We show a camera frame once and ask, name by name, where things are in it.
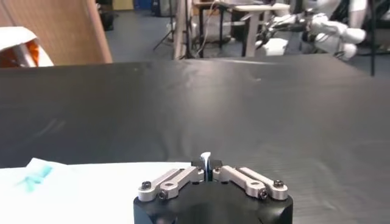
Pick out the white humanoid robot on base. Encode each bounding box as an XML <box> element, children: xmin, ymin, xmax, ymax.
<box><xmin>255</xmin><ymin>0</ymin><xmax>369</xmax><ymax>61</ymax></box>

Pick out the white standing desk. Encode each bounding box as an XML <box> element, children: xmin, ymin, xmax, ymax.
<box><xmin>231</xmin><ymin>2</ymin><xmax>291</xmax><ymax>58</ymax></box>

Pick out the wooden folding screen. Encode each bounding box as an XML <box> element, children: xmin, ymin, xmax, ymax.
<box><xmin>0</xmin><ymin>0</ymin><xmax>113</xmax><ymax>65</ymax></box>

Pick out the black light stand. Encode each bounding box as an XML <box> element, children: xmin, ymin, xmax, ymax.
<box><xmin>369</xmin><ymin>0</ymin><xmax>378</xmax><ymax>77</ymax></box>

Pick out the orange and white garment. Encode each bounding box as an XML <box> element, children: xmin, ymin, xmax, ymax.
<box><xmin>0</xmin><ymin>38</ymin><xmax>55</xmax><ymax>68</ymax></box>

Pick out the black table cover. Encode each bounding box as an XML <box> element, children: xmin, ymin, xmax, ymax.
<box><xmin>0</xmin><ymin>54</ymin><xmax>390</xmax><ymax>224</ymax></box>

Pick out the brown wooden desk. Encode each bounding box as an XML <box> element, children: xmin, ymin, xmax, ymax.
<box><xmin>193</xmin><ymin>0</ymin><xmax>244</xmax><ymax>59</ymax></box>

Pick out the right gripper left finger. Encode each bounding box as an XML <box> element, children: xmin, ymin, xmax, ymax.
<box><xmin>137</xmin><ymin>159</ymin><xmax>205</xmax><ymax>203</ymax></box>

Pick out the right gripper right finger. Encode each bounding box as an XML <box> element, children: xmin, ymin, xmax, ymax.
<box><xmin>210</xmin><ymin>159</ymin><xmax>289</xmax><ymax>201</ymax></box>

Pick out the light blue t-shirt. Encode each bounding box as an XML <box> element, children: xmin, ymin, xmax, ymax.
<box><xmin>0</xmin><ymin>151</ymin><xmax>211</xmax><ymax>224</ymax></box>

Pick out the white leaning board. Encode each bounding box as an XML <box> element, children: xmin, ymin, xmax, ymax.
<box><xmin>172</xmin><ymin>0</ymin><xmax>196</xmax><ymax>60</ymax></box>

